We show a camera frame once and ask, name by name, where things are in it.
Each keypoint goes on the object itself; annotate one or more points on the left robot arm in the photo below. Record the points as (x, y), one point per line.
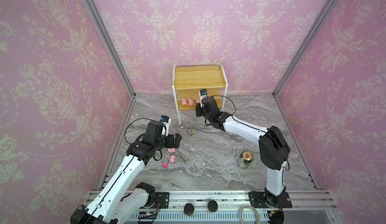
(113, 205)

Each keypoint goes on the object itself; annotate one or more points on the green can gold lid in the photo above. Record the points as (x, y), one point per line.
(245, 159)

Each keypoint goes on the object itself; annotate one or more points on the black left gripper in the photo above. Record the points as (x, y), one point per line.
(171, 143)

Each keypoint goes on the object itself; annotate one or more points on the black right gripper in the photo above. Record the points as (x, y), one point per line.
(199, 110)

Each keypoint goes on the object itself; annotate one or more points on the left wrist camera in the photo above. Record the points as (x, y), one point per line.
(166, 122)

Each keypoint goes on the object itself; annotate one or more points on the pink blue toy truck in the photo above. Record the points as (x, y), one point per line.
(165, 162)

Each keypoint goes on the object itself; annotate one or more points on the wooden two-tier shelf white frame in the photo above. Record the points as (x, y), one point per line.
(187, 81)

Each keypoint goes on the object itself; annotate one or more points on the green truck with grille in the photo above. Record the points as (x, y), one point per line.
(191, 132)

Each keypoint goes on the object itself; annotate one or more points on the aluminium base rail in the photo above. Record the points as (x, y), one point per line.
(302, 200)

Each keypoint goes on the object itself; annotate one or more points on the black round knob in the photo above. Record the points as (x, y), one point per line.
(189, 209)
(212, 206)

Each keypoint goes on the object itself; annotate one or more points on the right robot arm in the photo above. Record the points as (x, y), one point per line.
(273, 148)

